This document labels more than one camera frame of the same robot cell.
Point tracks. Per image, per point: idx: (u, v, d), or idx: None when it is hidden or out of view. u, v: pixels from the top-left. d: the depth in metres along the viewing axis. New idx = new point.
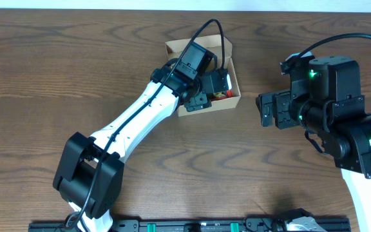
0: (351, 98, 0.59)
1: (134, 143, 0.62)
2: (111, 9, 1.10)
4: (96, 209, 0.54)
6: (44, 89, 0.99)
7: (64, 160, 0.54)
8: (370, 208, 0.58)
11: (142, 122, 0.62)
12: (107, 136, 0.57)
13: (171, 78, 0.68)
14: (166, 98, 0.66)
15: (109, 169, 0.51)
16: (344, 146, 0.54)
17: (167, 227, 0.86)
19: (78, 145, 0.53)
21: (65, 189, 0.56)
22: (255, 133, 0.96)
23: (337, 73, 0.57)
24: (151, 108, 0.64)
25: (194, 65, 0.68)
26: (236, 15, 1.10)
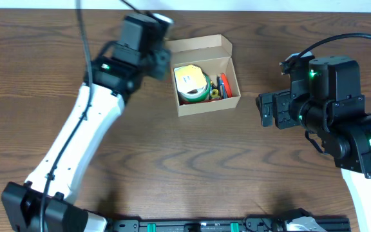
0: (351, 98, 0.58)
1: (87, 157, 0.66)
2: (111, 9, 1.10)
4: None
6: (45, 90, 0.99)
7: (11, 214, 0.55)
8: (368, 207, 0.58)
11: (82, 136, 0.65)
12: (44, 176, 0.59)
13: (110, 69, 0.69)
14: (104, 105, 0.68)
15: (54, 213, 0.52)
16: (344, 147, 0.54)
17: (167, 227, 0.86)
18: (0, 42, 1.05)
19: (15, 196, 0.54)
21: None
22: (255, 133, 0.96)
23: (337, 73, 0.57)
24: (88, 121, 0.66)
25: (134, 45, 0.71)
26: (235, 15, 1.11)
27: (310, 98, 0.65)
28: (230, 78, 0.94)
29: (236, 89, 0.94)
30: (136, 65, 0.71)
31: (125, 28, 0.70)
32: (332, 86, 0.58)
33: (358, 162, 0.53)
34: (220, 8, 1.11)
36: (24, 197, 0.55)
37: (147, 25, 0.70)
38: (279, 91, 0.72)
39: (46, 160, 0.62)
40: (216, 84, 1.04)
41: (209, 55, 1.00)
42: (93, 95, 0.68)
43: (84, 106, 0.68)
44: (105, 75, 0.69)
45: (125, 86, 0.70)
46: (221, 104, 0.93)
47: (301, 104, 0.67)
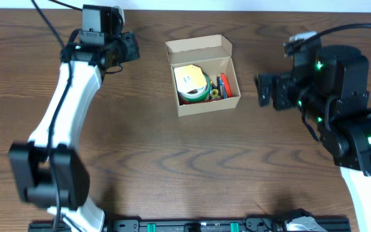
0: (356, 95, 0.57)
1: (79, 118, 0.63)
2: None
4: (73, 201, 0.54)
6: (45, 90, 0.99)
7: (17, 175, 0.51)
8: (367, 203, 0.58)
11: (70, 100, 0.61)
12: (46, 132, 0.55)
13: (80, 49, 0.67)
14: (85, 73, 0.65)
15: (62, 160, 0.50)
16: (343, 145, 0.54)
17: (167, 227, 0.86)
18: (0, 43, 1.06)
19: (21, 152, 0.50)
21: (35, 200, 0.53)
22: (255, 133, 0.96)
23: (346, 70, 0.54)
24: (74, 87, 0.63)
25: (98, 29, 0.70)
26: (235, 15, 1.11)
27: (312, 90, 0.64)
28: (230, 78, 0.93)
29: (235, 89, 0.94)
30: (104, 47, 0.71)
31: (85, 13, 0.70)
32: (338, 82, 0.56)
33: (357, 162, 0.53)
34: (220, 8, 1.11)
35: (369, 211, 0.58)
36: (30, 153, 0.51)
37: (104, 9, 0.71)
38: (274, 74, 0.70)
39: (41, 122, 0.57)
40: (216, 84, 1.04)
41: (212, 54, 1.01)
42: (73, 68, 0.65)
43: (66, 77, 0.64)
44: (79, 55, 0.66)
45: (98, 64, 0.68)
46: (221, 104, 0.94)
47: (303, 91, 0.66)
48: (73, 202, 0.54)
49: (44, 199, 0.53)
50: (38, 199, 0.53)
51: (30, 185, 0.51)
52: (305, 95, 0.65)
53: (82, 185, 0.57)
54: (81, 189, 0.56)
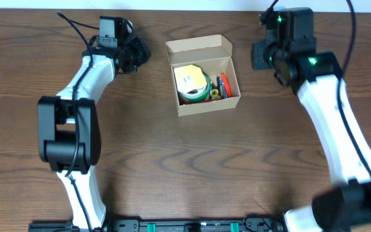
0: (306, 37, 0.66)
1: (97, 94, 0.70)
2: (111, 9, 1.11)
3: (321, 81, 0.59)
4: (89, 157, 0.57)
6: (45, 89, 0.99)
7: (41, 125, 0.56)
8: (322, 116, 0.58)
11: (92, 75, 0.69)
12: (70, 89, 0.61)
13: (99, 51, 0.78)
14: (104, 59, 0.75)
15: (85, 109, 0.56)
16: (292, 68, 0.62)
17: (167, 227, 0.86)
18: (0, 43, 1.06)
19: (49, 104, 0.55)
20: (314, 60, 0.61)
21: (54, 155, 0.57)
22: (255, 133, 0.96)
23: (295, 17, 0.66)
24: (95, 69, 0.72)
25: (113, 34, 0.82)
26: (235, 15, 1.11)
27: (278, 45, 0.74)
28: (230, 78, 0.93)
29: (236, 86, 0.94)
30: (119, 49, 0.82)
31: (102, 23, 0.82)
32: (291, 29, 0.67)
33: (304, 82, 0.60)
34: (219, 8, 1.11)
35: (325, 126, 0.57)
36: (56, 106, 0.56)
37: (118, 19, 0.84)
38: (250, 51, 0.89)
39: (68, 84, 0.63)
40: (216, 84, 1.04)
41: (212, 54, 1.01)
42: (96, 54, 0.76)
43: (88, 62, 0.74)
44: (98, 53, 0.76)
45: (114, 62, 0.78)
46: (223, 104, 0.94)
47: (271, 48, 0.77)
48: (87, 157, 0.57)
49: (62, 152, 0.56)
50: (56, 153, 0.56)
51: (51, 136, 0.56)
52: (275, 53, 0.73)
53: (97, 145, 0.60)
54: (96, 149, 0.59)
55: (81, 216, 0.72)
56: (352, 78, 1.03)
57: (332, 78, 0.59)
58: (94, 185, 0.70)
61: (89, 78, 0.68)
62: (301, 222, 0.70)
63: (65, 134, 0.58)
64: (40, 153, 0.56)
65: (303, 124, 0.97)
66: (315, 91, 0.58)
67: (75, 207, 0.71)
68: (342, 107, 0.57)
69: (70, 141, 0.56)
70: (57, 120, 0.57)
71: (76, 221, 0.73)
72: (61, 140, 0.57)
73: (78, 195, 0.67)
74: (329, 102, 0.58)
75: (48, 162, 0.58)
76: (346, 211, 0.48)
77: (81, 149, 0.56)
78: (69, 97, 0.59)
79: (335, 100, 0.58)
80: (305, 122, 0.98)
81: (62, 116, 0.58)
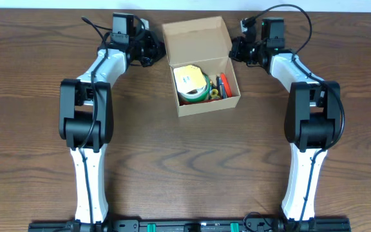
0: (278, 38, 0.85)
1: (112, 80, 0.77)
2: (111, 8, 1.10)
3: (277, 56, 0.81)
4: (104, 134, 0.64)
6: (45, 89, 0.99)
7: (62, 105, 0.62)
8: (282, 66, 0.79)
11: (108, 66, 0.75)
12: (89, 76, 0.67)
13: (112, 46, 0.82)
14: (116, 52, 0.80)
15: (102, 90, 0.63)
16: (264, 56, 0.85)
17: (167, 227, 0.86)
18: None
19: (70, 86, 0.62)
20: (277, 49, 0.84)
21: (71, 132, 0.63)
22: (255, 133, 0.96)
23: (270, 24, 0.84)
24: (110, 58, 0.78)
25: (125, 30, 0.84)
26: (235, 15, 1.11)
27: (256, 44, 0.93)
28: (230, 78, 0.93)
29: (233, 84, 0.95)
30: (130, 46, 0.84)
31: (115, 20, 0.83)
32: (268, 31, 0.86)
33: (272, 58, 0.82)
34: (219, 8, 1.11)
35: (285, 72, 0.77)
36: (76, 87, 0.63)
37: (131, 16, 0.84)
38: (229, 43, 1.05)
39: (87, 71, 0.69)
40: (216, 84, 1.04)
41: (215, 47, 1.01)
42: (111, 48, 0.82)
43: (104, 54, 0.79)
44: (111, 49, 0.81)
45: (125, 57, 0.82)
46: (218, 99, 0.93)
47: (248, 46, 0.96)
48: (102, 133, 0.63)
49: (78, 128, 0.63)
50: (73, 129, 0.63)
51: (70, 113, 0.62)
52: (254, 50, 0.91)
53: (111, 126, 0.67)
54: (110, 128, 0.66)
55: (83, 209, 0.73)
56: (352, 78, 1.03)
57: (289, 55, 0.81)
58: (102, 170, 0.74)
61: (107, 66, 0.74)
62: (290, 189, 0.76)
63: (84, 114, 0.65)
64: (60, 130, 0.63)
65: None
66: (278, 58, 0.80)
67: (78, 194, 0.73)
68: (295, 60, 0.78)
69: (86, 120, 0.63)
70: (75, 100, 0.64)
71: (78, 214, 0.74)
72: (79, 118, 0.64)
73: (87, 174, 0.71)
74: (286, 60, 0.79)
75: (66, 138, 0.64)
76: (301, 103, 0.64)
77: (96, 127, 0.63)
78: (88, 81, 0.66)
79: (290, 58, 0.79)
80: None
81: (80, 97, 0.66)
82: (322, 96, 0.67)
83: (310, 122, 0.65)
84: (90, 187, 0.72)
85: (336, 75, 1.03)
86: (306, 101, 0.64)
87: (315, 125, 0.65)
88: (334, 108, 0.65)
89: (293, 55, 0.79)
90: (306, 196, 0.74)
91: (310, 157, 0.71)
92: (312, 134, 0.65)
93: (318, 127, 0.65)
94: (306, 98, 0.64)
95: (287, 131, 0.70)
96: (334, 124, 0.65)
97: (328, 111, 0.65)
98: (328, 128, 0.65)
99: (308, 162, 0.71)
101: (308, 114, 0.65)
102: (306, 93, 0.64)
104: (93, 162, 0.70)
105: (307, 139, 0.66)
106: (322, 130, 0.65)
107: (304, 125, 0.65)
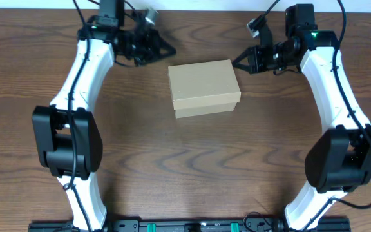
0: (308, 24, 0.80)
1: (95, 90, 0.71)
2: None
3: (316, 55, 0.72)
4: (88, 164, 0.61)
6: (45, 89, 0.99)
7: (39, 138, 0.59)
8: (318, 71, 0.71)
11: (87, 74, 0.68)
12: (65, 98, 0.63)
13: (96, 30, 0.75)
14: (99, 49, 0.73)
15: (82, 121, 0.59)
16: (297, 40, 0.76)
17: (167, 227, 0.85)
18: None
19: (44, 116, 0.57)
20: (315, 35, 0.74)
21: (53, 162, 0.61)
22: (255, 133, 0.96)
23: (296, 7, 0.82)
24: (91, 61, 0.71)
25: (113, 13, 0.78)
26: (234, 15, 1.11)
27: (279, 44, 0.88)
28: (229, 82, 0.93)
29: (230, 74, 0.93)
30: (117, 28, 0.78)
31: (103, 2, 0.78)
32: (295, 17, 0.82)
33: (307, 53, 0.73)
34: (219, 8, 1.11)
35: (319, 78, 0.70)
36: (51, 118, 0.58)
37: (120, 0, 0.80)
38: (242, 54, 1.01)
39: (63, 89, 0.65)
40: None
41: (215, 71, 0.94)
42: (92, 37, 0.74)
43: (84, 52, 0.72)
44: (95, 35, 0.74)
45: (113, 41, 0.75)
46: (216, 83, 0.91)
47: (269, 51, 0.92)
48: (87, 164, 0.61)
49: (63, 159, 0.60)
50: (57, 162, 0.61)
51: (49, 146, 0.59)
52: (277, 55, 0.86)
53: (96, 153, 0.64)
54: (95, 156, 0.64)
55: (81, 218, 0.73)
56: (352, 78, 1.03)
57: (330, 51, 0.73)
58: (94, 192, 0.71)
61: (87, 75, 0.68)
62: (298, 207, 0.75)
63: (64, 142, 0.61)
64: (42, 161, 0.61)
65: (303, 124, 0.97)
66: (316, 58, 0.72)
67: (76, 212, 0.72)
68: (336, 68, 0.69)
69: (69, 148, 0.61)
70: (53, 131, 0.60)
71: (76, 222, 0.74)
72: (61, 149, 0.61)
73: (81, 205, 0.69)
74: (325, 64, 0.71)
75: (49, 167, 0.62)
76: (335, 154, 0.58)
77: (80, 158, 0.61)
78: (65, 106, 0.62)
79: (330, 62, 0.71)
80: (305, 122, 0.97)
81: (59, 123, 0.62)
82: (361, 137, 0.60)
83: (340, 168, 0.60)
84: (87, 212, 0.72)
85: None
86: (341, 151, 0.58)
87: (344, 172, 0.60)
88: None
89: (333, 60, 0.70)
90: (313, 219, 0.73)
91: (328, 197, 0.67)
92: (338, 181, 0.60)
93: (347, 174, 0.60)
94: (343, 145, 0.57)
95: (312, 169, 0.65)
96: (367, 172, 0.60)
97: (366, 162, 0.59)
98: (357, 176, 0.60)
99: (324, 200, 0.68)
101: (339, 162, 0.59)
102: (344, 141, 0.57)
104: (83, 193, 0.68)
105: (332, 184, 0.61)
106: (350, 178, 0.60)
107: (332, 173, 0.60)
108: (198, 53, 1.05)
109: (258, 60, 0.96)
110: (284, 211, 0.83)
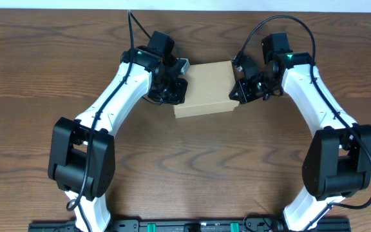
0: (284, 50, 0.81)
1: (125, 115, 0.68)
2: (111, 9, 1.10)
3: (292, 73, 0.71)
4: (95, 187, 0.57)
6: (46, 90, 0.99)
7: (54, 149, 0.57)
8: (299, 87, 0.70)
11: (120, 98, 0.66)
12: (91, 116, 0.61)
13: (143, 56, 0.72)
14: (139, 73, 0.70)
15: (101, 144, 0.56)
16: (274, 64, 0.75)
17: (167, 227, 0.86)
18: None
19: (65, 128, 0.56)
20: (291, 56, 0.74)
21: (60, 175, 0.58)
22: (254, 133, 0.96)
23: (270, 35, 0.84)
24: (127, 84, 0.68)
25: (162, 49, 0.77)
26: (235, 15, 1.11)
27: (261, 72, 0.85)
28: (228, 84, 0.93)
29: (228, 78, 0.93)
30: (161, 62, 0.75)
31: (156, 37, 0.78)
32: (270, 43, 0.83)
33: (285, 71, 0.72)
34: (219, 8, 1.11)
35: (302, 94, 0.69)
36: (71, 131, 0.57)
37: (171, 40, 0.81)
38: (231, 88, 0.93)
39: (92, 106, 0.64)
40: None
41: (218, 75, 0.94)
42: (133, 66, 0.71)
43: (124, 73, 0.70)
44: (139, 59, 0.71)
45: (154, 71, 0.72)
46: (216, 87, 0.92)
47: (254, 80, 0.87)
48: (95, 188, 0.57)
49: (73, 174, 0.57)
50: (66, 176, 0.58)
51: (61, 160, 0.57)
52: (260, 84, 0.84)
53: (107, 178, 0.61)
54: (104, 182, 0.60)
55: (83, 223, 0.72)
56: (352, 78, 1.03)
57: (308, 67, 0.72)
58: (100, 206, 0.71)
61: (119, 98, 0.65)
62: (298, 210, 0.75)
63: (77, 158, 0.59)
64: (51, 173, 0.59)
65: (303, 124, 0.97)
66: (295, 75, 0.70)
67: (78, 218, 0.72)
68: (315, 80, 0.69)
69: (82, 165, 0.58)
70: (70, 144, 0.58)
71: (78, 223, 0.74)
72: (73, 164, 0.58)
73: (82, 212, 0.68)
74: (304, 78, 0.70)
75: (56, 180, 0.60)
76: (326, 158, 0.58)
77: (89, 180, 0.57)
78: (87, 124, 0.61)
79: (308, 75, 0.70)
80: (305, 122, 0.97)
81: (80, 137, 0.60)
82: (351, 138, 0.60)
83: (337, 176, 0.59)
84: (90, 224, 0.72)
85: (336, 75, 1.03)
86: (334, 152, 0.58)
87: (341, 177, 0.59)
88: (365, 160, 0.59)
89: (313, 75, 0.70)
90: (312, 221, 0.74)
91: (327, 202, 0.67)
92: (335, 189, 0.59)
93: (343, 181, 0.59)
94: (335, 151, 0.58)
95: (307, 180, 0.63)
96: (364, 173, 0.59)
97: (360, 163, 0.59)
98: (354, 181, 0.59)
99: (323, 205, 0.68)
101: (333, 168, 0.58)
102: (334, 145, 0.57)
104: (85, 209, 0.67)
105: (331, 193, 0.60)
106: (348, 185, 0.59)
107: (329, 182, 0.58)
108: (198, 54, 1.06)
109: (247, 91, 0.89)
110: (283, 212, 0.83)
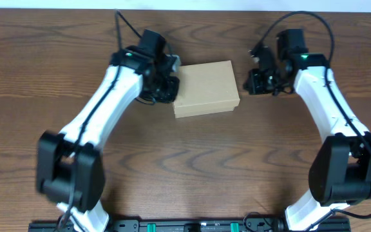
0: (299, 48, 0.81)
1: (112, 123, 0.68)
2: (111, 8, 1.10)
3: (306, 74, 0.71)
4: (85, 200, 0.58)
6: (46, 90, 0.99)
7: (40, 164, 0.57)
8: (312, 90, 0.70)
11: (107, 105, 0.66)
12: (77, 127, 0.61)
13: (131, 58, 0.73)
14: (127, 80, 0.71)
15: (87, 160, 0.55)
16: (288, 64, 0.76)
17: (167, 227, 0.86)
18: None
19: (49, 144, 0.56)
20: (305, 57, 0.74)
21: (49, 190, 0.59)
22: (255, 133, 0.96)
23: (285, 31, 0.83)
24: (115, 91, 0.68)
25: (152, 49, 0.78)
26: (235, 15, 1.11)
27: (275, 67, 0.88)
28: (229, 84, 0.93)
29: (228, 78, 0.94)
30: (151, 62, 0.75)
31: (146, 37, 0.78)
32: (286, 40, 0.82)
33: (299, 73, 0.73)
34: (220, 8, 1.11)
35: (314, 97, 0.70)
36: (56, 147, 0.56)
37: (163, 38, 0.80)
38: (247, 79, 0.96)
39: (78, 117, 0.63)
40: None
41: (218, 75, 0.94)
42: (121, 71, 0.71)
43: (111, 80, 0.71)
44: (127, 62, 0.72)
45: (144, 73, 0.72)
46: (215, 87, 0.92)
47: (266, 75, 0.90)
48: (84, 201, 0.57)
49: (61, 188, 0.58)
50: (54, 190, 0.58)
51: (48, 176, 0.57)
52: (270, 78, 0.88)
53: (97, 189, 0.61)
54: (94, 193, 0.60)
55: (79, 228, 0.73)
56: (352, 78, 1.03)
57: (323, 71, 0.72)
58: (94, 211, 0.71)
61: (106, 107, 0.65)
62: (300, 212, 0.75)
63: (64, 172, 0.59)
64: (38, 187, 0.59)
65: (303, 124, 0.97)
66: (308, 77, 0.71)
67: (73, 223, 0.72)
68: (329, 84, 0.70)
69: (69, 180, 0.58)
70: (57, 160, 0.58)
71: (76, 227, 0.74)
72: (60, 179, 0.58)
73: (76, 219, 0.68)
74: (317, 82, 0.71)
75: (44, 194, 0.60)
76: (337, 165, 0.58)
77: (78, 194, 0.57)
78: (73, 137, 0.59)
79: (322, 79, 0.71)
80: (305, 122, 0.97)
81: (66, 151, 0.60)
82: (361, 147, 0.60)
83: (344, 182, 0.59)
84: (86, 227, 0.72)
85: (336, 75, 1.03)
86: (344, 159, 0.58)
87: (349, 185, 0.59)
88: None
89: (326, 78, 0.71)
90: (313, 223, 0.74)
91: (331, 209, 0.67)
92: (342, 196, 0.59)
93: (350, 189, 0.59)
94: (344, 158, 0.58)
95: (313, 185, 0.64)
96: None
97: (369, 172, 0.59)
98: (361, 189, 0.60)
99: (328, 210, 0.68)
101: (341, 174, 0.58)
102: (344, 152, 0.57)
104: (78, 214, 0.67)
105: (337, 199, 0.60)
106: (355, 192, 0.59)
107: (335, 188, 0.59)
108: (198, 54, 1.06)
109: (257, 82, 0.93)
110: (285, 212, 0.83)
